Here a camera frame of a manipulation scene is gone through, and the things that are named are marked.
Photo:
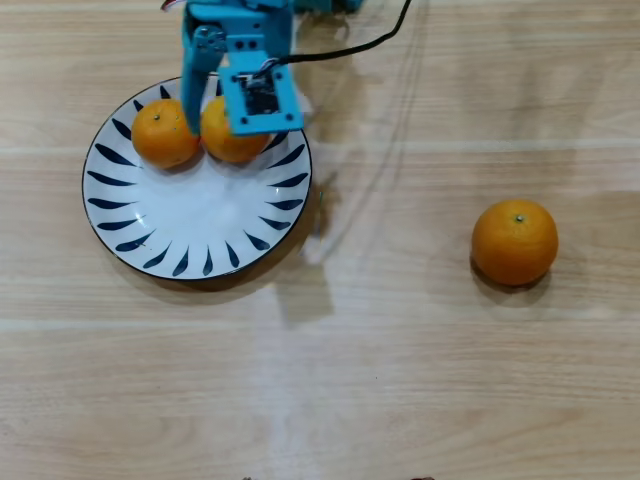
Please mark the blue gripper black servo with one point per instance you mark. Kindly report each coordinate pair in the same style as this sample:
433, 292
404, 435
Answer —
191, 95

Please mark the medium orange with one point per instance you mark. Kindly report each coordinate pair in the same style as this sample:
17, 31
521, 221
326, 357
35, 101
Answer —
162, 140

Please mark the small orange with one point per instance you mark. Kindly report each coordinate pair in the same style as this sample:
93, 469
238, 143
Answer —
235, 148

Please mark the large orange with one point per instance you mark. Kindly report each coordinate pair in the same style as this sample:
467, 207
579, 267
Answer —
515, 250

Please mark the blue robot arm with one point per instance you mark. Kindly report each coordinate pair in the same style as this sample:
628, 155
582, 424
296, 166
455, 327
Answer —
325, 5

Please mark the white plate with blue strokes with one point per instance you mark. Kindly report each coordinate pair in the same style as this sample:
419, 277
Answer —
200, 210

